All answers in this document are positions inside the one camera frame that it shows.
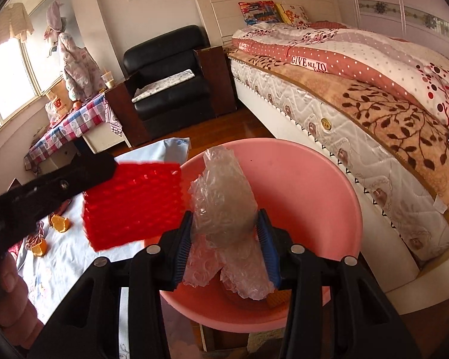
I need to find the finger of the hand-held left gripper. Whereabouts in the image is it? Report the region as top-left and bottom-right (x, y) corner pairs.
(34, 152), (116, 214)

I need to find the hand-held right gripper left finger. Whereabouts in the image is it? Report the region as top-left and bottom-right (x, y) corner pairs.
(26, 211), (194, 359)

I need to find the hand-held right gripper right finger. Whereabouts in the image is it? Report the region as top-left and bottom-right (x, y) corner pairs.
(256, 209), (423, 359)

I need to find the clear bubble wrap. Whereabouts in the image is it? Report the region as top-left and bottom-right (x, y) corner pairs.
(182, 147), (275, 300)

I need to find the red foam net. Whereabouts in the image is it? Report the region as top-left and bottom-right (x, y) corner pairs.
(81, 161), (183, 253)

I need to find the pink plastic basin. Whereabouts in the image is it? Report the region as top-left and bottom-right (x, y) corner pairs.
(144, 138), (361, 333)

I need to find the person's left hand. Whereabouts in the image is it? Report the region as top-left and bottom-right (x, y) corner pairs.
(0, 252), (43, 345)

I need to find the small white drawer unit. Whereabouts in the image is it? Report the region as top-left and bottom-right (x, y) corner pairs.
(41, 146), (79, 176)

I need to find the crumpled red patterned paper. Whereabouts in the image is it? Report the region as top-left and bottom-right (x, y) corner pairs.
(24, 220), (46, 249)

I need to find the orange peel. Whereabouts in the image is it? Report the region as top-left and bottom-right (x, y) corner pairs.
(31, 238), (48, 257)
(49, 214), (71, 233)

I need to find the white cabinet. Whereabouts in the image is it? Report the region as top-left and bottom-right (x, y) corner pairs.
(83, 121), (132, 154)

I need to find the table with checkered cloth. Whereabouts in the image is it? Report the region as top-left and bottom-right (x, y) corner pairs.
(23, 92), (122, 174)

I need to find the clear plastic bag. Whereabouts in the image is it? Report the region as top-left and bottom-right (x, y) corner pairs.
(45, 101), (60, 128)

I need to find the light blue floral tablecloth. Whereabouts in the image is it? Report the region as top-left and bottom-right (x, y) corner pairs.
(17, 137), (191, 359)

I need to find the brown paper bag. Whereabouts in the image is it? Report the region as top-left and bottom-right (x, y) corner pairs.
(45, 80), (73, 120)

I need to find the dark wooden side table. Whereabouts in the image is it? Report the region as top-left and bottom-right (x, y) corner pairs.
(194, 45), (237, 118)
(105, 75), (150, 146)

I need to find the hanging padded floral jacket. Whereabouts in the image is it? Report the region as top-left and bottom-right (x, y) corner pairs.
(57, 32), (103, 100)

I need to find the window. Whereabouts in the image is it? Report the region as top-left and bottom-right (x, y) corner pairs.
(0, 0), (70, 135)

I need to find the white patterned seat cushion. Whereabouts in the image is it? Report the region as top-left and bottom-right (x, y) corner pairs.
(132, 69), (195, 103)

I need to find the bed with floral bedding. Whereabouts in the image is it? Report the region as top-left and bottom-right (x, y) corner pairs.
(230, 60), (449, 270)

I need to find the black leather armchair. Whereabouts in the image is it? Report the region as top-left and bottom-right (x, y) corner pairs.
(123, 25), (214, 130)

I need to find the hanging pink garment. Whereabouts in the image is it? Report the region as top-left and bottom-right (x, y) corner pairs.
(43, 0), (66, 57)

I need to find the hanging cream cardigan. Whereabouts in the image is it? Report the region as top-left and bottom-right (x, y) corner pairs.
(0, 2), (35, 48)

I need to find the bed with patterned bedding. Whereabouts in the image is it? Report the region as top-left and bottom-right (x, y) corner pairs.
(224, 47), (449, 229)

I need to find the pink dotted quilt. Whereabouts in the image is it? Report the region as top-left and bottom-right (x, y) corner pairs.
(232, 20), (449, 128)

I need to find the white bed headboard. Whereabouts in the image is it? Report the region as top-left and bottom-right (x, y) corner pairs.
(194, 0), (341, 47)

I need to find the colourful printed pillow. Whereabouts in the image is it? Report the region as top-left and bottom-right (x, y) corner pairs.
(238, 1), (283, 27)

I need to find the yellow floral pillow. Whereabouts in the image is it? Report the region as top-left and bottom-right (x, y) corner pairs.
(276, 4), (310, 25)

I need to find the white wardrobe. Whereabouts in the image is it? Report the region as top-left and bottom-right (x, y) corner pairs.
(348, 0), (449, 68)

